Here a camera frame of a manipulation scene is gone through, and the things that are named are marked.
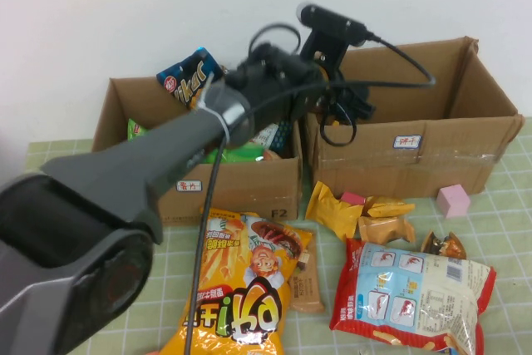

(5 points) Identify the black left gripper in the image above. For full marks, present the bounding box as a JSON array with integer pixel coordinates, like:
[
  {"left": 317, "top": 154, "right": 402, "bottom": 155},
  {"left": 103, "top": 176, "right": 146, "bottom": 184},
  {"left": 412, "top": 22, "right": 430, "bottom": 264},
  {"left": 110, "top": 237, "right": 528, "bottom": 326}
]
[{"left": 314, "top": 73, "right": 377, "bottom": 126}]

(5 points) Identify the blue Jikar snack bag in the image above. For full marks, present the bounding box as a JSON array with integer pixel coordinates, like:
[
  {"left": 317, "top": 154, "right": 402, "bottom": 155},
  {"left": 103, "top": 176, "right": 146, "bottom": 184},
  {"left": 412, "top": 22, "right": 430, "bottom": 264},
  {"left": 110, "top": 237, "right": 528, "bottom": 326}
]
[{"left": 156, "top": 47, "right": 228, "bottom": 111}]

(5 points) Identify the brown snack bar packet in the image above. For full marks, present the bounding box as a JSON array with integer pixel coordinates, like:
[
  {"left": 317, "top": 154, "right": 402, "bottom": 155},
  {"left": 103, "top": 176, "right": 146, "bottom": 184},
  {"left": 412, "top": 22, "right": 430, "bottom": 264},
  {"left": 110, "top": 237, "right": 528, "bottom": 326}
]
[{"left": 288, "top": 231, "right": 327, "bottom": 314}]

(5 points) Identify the large yellow fries snack bag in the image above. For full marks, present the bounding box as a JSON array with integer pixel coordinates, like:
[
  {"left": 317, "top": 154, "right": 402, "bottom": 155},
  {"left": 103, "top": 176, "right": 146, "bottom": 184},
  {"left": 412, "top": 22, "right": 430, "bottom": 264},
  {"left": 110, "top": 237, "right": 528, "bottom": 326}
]
[{"left": 159, "top": 206, "right": 313, "bottom": 355}]

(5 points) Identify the taped empty cardboard box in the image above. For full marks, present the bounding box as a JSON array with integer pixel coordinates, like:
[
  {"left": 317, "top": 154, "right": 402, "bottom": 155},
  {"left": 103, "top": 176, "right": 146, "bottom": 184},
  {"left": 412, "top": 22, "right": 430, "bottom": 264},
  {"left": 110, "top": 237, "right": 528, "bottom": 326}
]
[{"left": 302, "top": 37, "right": 525, "bottom": 200}]

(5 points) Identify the dotted blue bag white label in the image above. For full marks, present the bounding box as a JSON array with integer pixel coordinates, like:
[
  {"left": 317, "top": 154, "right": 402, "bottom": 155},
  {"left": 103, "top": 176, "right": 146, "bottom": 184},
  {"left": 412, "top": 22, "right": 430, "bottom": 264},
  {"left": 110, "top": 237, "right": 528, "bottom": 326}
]
[{"left": 249, "top": 121, "right": 293, "bottom": 153}]

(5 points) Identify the dark pink foam cube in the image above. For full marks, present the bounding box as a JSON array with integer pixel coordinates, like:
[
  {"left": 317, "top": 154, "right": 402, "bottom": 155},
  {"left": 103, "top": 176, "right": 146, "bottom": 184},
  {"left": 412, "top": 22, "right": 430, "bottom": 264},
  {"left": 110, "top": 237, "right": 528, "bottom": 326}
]
[{"left": 341, "top": 190, "right": 367, "bottom": 207}]

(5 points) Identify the small yellow orange packet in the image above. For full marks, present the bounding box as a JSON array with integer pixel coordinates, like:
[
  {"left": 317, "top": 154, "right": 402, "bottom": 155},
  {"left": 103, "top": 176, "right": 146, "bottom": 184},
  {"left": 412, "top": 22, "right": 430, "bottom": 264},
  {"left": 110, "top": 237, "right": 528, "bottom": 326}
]
[{"left": 362, "top": 195, "right": 416, "bottom": 219}]

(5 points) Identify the tan biscuit packet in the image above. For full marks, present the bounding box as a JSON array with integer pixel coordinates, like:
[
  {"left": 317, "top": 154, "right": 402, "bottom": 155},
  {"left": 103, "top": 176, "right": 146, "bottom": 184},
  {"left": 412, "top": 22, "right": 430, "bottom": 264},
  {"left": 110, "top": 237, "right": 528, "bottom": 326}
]
[{"left": 357, "top": 213, "right": 417, "bottom": 245}]

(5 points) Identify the green chips bag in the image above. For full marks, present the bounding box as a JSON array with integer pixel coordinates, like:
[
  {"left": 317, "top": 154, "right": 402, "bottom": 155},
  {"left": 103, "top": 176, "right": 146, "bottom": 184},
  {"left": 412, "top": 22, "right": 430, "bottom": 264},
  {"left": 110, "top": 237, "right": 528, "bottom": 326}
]
[
  {"left": 126, "top": 117, "right": 150, "bottom": 141},
  {"left": 202, "top": 141, "right": 267, "bottom": 165}
]

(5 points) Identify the cardboard box marked F2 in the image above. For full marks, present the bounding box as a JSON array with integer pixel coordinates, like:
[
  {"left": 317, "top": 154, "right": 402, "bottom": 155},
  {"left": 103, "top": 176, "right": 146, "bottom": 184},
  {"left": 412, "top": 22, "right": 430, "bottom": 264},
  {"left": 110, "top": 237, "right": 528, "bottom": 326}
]
[{"left": 91, "top": 70, "right": 303, "bottom": 227}]

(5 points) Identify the light pink foam cube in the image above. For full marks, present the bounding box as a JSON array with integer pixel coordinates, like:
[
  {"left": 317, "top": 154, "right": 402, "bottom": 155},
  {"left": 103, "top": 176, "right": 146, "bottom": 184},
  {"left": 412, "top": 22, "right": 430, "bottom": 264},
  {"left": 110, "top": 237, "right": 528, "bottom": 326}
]
[{"left": 436, "top": 183, "right": 472, "bottom": 219}]

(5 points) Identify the dark brown small packet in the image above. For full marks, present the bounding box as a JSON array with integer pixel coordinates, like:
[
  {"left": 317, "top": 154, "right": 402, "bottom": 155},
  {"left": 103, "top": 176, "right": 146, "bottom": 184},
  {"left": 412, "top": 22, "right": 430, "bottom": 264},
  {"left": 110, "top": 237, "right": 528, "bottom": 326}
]
[{"left": 421, "top": 229, "right": 467, "bottom": 260}]

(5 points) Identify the green checked tablecloth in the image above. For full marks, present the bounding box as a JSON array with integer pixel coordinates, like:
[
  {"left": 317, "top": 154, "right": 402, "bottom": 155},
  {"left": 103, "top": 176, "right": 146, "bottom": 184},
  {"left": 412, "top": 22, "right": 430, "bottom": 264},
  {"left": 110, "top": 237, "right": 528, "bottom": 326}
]
[{"left": 0, "top": 116, "right": 532, "bottom": 355}]

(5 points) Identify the red white shrimp cracker bag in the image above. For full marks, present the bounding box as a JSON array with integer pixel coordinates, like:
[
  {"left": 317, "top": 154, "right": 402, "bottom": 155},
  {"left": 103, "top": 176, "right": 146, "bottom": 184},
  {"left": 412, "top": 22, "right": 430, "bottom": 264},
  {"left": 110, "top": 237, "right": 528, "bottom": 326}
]
[{"left": 329, "top": 238, "right": 498, "bottom": 355}]

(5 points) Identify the black camera cable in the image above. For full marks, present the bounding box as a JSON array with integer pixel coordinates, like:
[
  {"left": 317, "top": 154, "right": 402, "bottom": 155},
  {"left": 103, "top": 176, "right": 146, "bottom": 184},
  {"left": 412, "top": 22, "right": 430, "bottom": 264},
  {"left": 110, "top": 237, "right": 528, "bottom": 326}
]
[{"left": 182, "top": 32, "right": 437, "bottom": 355}]

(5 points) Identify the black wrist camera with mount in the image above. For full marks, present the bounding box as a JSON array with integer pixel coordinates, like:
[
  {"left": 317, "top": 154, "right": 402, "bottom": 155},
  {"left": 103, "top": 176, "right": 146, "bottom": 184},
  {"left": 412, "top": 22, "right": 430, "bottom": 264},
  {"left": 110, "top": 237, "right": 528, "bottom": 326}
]
[{"left": 295, "top": 2, "right": 370, "bottom": 80}]

